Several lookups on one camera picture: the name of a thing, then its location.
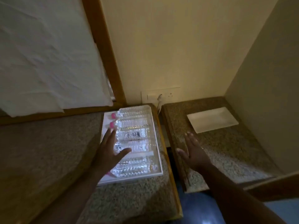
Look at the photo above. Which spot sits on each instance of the large white rectangular tray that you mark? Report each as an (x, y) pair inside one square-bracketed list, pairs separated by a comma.
[(105, 118)]

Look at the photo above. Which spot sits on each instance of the clear water bottle black label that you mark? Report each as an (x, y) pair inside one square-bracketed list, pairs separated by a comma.
[(134, 134)]

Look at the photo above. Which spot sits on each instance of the person's left forearm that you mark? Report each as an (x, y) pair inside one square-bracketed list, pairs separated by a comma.
[(74, 198)]

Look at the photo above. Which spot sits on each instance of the person's right forearm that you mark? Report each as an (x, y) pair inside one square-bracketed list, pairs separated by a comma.
[(233, 198)]

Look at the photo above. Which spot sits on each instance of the white wrinkled cloth sheet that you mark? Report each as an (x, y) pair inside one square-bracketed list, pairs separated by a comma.
[(46, 55)]

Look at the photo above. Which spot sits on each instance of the wooden frame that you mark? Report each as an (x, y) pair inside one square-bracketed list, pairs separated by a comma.
[(105, 44)]

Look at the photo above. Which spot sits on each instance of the person's left hand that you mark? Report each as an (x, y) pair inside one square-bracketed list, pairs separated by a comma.
[(106, 153)]

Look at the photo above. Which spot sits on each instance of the clear pink-capped water bottle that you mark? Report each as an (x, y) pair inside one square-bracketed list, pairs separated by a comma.
[(140, 145), (133, 123), (135, 165), (133, 112)]

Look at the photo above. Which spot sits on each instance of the person's right hand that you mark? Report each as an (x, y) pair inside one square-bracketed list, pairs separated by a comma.
[(195, 153)]

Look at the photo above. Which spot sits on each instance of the white wall socket plate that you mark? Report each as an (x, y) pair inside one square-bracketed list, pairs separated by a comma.
[(151, 96)]

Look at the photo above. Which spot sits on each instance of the small white tray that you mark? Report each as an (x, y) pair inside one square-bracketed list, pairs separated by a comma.
[(212, 120)]

